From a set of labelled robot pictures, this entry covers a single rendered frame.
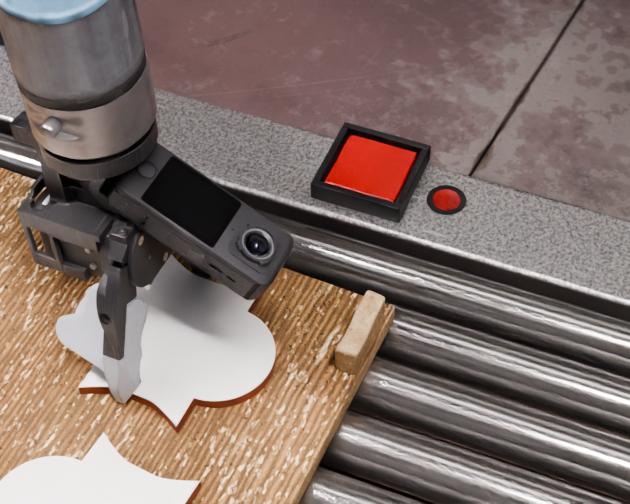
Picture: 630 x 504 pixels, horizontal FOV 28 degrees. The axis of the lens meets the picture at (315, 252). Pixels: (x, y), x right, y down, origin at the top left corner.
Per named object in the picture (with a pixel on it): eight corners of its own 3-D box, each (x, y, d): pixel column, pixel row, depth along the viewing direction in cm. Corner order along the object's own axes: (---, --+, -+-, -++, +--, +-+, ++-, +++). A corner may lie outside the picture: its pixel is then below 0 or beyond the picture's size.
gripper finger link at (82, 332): (66, 378, 88) (76, 259, 84) (139, 405, 86) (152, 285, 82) (40, 396, 85) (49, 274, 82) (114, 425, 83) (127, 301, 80)
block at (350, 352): (365, 309, 91) (366, 286, 89) (388, 318, 91) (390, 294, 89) (332, 371, 88) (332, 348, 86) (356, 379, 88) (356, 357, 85)
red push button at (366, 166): (349, 144, 105) (349, 132, 104) (417, 163, 104) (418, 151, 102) (323, 193, 102) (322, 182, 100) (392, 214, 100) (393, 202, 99)
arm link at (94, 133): (171, 42, 72) (97, 133, 68) (181, 101, 76) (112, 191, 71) (61, 12, 75) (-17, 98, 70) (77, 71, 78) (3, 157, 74)
